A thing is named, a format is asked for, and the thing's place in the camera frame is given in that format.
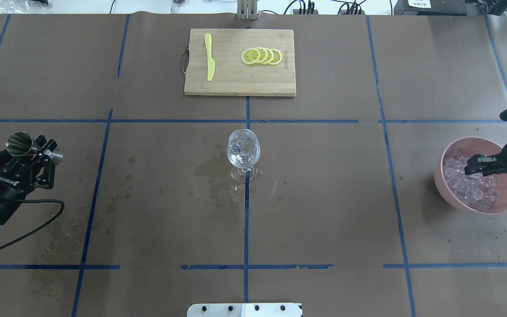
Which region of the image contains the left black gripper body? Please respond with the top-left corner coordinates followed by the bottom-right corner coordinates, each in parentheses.
top-left (0, 168), bottom-right (38, 216)

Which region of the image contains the steel jigger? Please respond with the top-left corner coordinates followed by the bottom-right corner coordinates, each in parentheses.
top-left (5, 132), bottom-right (64, 165)

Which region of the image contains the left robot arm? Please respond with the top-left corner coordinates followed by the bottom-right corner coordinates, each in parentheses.
top-left (0, 132), bottom-right (64, 229)

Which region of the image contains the pile of ice cubes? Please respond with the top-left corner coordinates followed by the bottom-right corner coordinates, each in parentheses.
top-left (442, 151), bottom-right (500, 212)

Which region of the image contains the clear wine glass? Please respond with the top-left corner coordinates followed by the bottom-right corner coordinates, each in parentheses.
top-left (227, 129), bottom-right (261, 184)

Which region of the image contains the pink bowl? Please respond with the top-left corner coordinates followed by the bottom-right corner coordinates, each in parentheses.
top-left (434, 136), bottom-right (507, 215)

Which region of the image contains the black power box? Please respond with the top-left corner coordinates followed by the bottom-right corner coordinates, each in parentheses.
top-left (393, 0), bottom-right (467, 16)

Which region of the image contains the bamboo cutting board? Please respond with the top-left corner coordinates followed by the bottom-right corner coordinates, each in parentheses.
top-left (184, 28), bottom-right (297, 98)

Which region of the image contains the yellow plastic knife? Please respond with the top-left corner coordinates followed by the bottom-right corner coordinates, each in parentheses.
top-left (204, 33), bottom-right (216, 81)

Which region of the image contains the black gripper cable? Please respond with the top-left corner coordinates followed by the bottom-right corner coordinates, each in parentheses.
top-left (0, 198), bottom-right (66, 267)

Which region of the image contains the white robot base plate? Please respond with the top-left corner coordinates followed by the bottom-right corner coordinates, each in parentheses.
top-left (187, 302), bottom-right (303, 317)

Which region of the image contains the aluminium frame post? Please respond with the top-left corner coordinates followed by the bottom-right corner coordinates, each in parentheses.
top-left (237, 0), bottom-right (259, 21)

